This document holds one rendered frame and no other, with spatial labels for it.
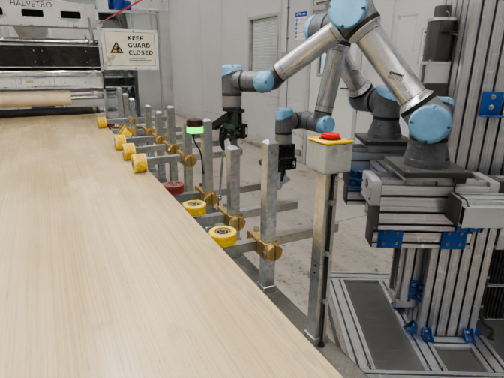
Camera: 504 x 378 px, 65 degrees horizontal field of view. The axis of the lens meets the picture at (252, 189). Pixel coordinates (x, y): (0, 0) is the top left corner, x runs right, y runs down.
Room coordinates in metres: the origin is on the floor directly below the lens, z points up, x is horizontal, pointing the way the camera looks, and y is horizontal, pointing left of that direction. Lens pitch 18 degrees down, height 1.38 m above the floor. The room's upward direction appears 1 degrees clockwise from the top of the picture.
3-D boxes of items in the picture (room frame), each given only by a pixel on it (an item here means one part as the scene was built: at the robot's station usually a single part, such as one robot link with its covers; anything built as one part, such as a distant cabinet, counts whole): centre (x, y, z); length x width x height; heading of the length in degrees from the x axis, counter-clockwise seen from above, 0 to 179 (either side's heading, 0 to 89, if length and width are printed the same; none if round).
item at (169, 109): (1.97, 0.40, 0.92); 0.03 x 0.03 x 0.48; 27
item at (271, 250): (1.10, -0.04, 0.85); 0.13 x 0.06 x 0.05; 27
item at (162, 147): (2.02, 0.39, 0.95); 0.50 x 0.04 x 0.04; 117
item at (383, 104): (1.85, -0.61, 1.21); 0.13 x 0.12 x 0.14; 29
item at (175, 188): (1.50, 0.31, 0.85); 0.08 x 0.08 x 0.11
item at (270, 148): (1.08, -0.05, 0.93); 0.03 x 0.03 x 0.48; 27
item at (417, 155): (1.34, -0.60, 1.09); 0.15 x 0.15 x 0.10
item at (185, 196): (1.59, 0.14, 0.84); 0.43 x 0.03 x 0.04; 117
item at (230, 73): (1.52, 0.08, 1.31); 0.09 x 0.08 x 0.11; 64
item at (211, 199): (1.54, 0.19, 0.85); 0.13 x 0.06 x 0.05; 27
